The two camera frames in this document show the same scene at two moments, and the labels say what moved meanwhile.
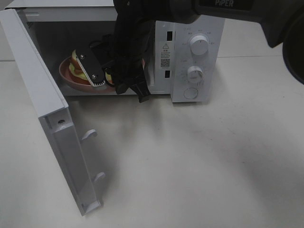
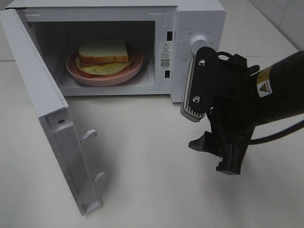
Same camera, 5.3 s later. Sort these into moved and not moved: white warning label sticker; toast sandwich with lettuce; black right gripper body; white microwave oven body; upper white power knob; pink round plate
Moved: pink round plate; black right gripper body; toast sandwich with lettuce
Not moved: white microwave oven body; upper white power knob; white warning label sticker
